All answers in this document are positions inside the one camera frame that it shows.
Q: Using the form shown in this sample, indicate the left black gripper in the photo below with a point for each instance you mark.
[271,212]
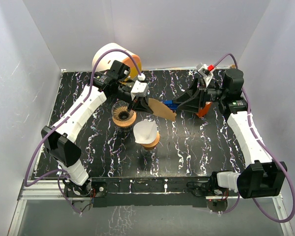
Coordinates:
[142,105]

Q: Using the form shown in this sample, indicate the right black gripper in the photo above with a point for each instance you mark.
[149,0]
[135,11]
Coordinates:
[194,98]

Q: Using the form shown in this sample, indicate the brown paper coffee filter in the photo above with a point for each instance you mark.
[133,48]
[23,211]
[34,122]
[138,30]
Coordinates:
[161,110]

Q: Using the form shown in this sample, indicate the dark glass dripper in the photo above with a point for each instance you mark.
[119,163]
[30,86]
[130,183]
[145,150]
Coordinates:
[121,112]

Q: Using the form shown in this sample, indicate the white paper coffee filter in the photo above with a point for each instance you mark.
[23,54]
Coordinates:
[145,132]

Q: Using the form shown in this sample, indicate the glass carafe with brown band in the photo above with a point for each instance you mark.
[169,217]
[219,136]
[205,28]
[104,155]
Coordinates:
[148,153]

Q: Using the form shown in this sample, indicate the coffee filter packet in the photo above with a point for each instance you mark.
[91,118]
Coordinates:
[203,111]

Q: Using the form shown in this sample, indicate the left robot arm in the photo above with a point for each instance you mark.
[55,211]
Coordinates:
[59,140]

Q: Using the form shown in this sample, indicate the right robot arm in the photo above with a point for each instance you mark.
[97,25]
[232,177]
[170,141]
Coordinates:
[262,177]

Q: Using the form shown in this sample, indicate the white round drawer cabinet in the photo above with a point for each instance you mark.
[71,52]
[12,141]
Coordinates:
[107,61]

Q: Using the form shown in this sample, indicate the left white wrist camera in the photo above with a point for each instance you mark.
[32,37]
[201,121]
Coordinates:
[139,90]

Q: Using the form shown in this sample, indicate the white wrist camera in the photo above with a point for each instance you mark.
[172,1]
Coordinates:
[139,90]
[206,71]

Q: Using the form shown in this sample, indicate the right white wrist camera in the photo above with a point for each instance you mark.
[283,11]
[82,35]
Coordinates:
[206,71]

